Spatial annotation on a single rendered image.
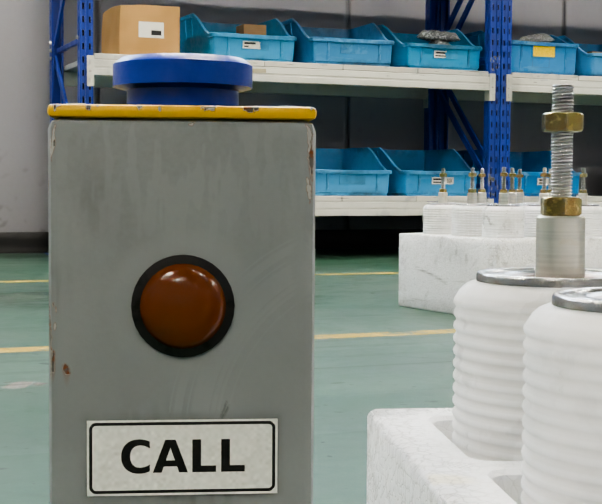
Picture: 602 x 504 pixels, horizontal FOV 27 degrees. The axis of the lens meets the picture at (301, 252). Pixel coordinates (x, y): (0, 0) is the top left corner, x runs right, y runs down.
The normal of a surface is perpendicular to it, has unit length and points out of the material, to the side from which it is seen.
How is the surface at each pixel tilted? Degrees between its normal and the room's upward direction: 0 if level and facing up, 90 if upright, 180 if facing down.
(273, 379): 90
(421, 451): 0
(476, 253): 90
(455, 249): 90
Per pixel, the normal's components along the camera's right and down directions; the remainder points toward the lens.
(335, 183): 0.39, 0.14
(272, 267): 0.10, 0.05
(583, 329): -0.61, -0.51
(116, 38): -0.92, 0.02
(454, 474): 0.00, -1.00
